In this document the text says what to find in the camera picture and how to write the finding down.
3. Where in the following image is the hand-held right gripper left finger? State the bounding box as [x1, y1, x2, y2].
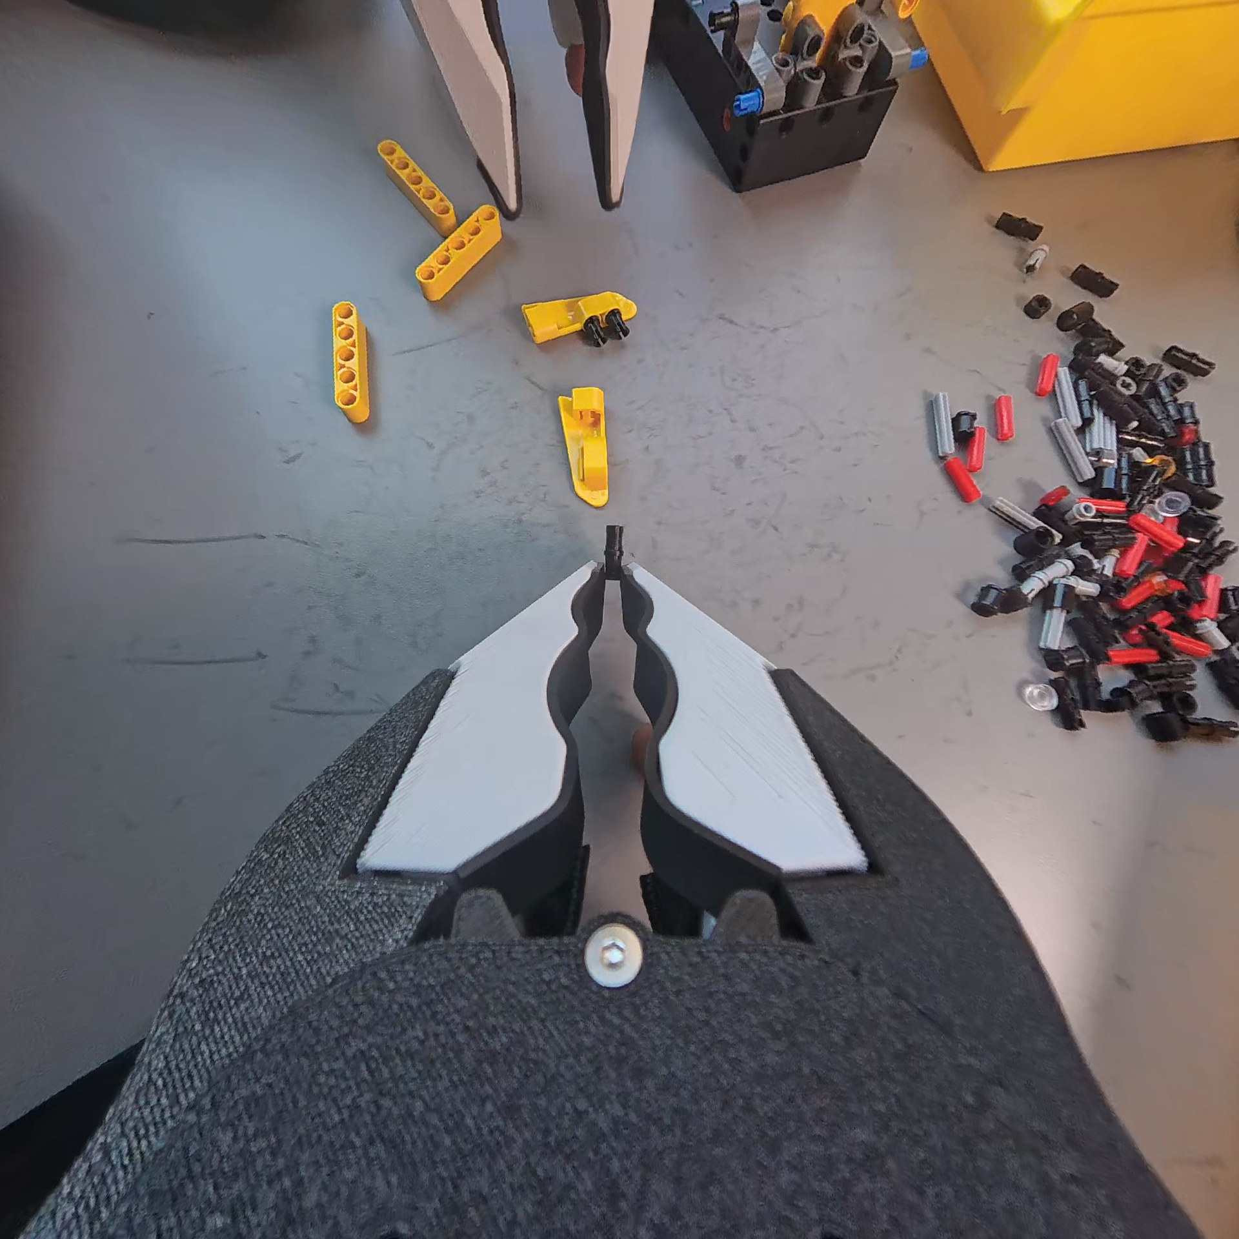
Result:
[358, 563, 606, 877]

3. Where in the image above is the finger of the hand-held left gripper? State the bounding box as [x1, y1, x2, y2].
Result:
[547, 0, 655, 209]
[401, 0, 523, 217]

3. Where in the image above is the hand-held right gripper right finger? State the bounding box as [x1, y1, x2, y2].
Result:
[630, 566, 867, 880]

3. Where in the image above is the yellow curved lego panel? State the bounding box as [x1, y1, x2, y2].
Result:
[557, 386, 610, 509]
[522, 292, 638, 342]

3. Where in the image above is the pile of small lego connectors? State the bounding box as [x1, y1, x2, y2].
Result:
[929, 211, 1239, 746]

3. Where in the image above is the yellow lego beam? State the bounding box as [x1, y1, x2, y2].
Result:
[330, 302, 371, 423]
[416, 205, 504, 301]
[377, 140, 458, 236]

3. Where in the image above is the black and yellow lego assembly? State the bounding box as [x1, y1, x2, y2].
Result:
[653, 0, 930, 193]

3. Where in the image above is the yellow plastic bin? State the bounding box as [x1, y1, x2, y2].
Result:
[914, 0, 1239, 174]

